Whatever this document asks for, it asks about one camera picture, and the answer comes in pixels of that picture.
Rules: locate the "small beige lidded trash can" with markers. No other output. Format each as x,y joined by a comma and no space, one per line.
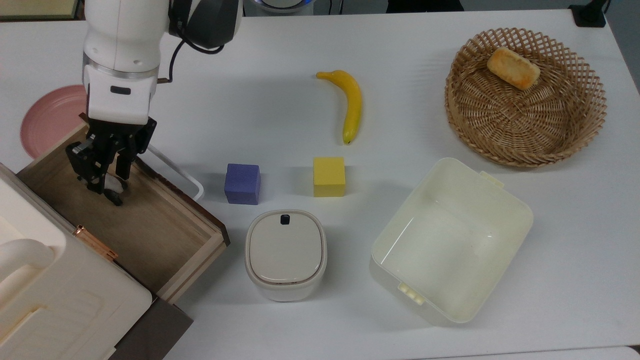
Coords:
286,255

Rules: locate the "toy bread piece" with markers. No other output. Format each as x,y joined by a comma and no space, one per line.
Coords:
513,68

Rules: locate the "cream open plastic bin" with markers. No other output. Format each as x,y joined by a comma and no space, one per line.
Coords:
450,250

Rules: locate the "pink plastic plate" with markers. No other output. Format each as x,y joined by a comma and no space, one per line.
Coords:
50,122

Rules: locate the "small panda toy figure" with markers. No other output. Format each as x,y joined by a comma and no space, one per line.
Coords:
116,185

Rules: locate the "purple foam cube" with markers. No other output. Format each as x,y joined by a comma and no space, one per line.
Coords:
242,184

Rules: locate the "black table clamp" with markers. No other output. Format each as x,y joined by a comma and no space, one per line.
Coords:
589,14

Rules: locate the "dark wood drawer cabinet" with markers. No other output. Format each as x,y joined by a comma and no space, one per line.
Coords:
155,330

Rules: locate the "yellow toy banana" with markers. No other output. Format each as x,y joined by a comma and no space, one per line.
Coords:
352,100

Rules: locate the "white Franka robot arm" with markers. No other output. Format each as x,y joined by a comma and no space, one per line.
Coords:
125,50

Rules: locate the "yellow foam cube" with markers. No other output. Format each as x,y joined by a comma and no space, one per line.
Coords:
329,176

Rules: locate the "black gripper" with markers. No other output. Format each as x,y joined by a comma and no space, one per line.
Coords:
120,131

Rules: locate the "woven wicker basket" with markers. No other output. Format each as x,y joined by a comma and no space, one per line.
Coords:
525,120

